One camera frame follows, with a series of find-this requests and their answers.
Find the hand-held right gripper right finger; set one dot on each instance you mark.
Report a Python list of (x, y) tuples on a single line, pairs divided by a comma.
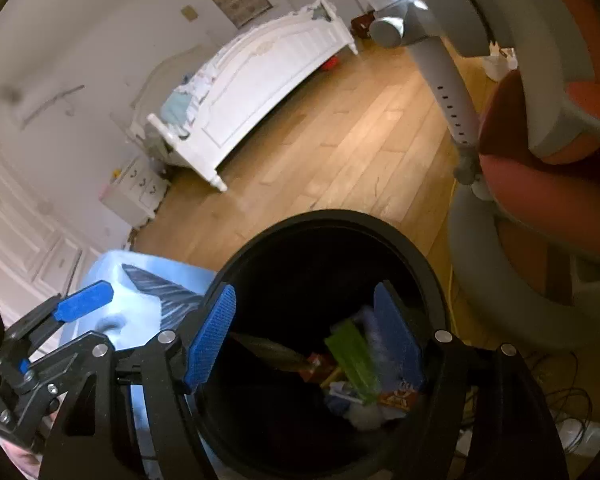
[(400, 335)]

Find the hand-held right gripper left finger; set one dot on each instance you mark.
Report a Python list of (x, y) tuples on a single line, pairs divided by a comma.
[(210, 340)]

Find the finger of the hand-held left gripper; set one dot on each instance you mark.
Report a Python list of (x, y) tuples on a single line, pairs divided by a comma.
[(60, 360), (85, 301)]

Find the green snack packet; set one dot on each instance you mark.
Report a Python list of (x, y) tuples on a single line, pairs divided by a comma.
[(352, 360)]

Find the black trash bin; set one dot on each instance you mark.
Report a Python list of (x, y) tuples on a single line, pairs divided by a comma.
[(290, 300)]

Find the blue tablecloth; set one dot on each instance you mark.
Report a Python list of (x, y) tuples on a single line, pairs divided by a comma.
[(135, 325)]

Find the orange red packet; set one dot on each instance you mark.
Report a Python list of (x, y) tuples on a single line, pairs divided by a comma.
[(397, 396)]

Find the white wardrobe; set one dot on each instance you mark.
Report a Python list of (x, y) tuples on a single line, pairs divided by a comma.
[(25, 240)]

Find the white crumpled tissue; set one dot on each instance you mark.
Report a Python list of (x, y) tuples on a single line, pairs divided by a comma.
[(370, 416)]

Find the white nightstand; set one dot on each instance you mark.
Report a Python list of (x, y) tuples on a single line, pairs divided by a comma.
[(135, 192)]

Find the grey and red chair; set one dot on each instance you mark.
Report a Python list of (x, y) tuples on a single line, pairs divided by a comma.
[(530, 200)]

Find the white power strip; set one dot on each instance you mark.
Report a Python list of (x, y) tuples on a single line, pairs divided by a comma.
[(575, 432)]

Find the light blue blanket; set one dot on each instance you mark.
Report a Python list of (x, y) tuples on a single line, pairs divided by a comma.
[(177, 105)]

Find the small red item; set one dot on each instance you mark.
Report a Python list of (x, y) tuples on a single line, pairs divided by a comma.
[(331, 63)]

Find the dark red box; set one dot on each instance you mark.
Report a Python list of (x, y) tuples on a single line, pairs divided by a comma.
[(364, 24)]

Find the white bed frame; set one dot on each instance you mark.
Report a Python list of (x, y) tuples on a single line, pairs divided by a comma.
[(260, 70)]

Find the wall switch plate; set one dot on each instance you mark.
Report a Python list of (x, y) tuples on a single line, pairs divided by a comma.
[(189, 13)]

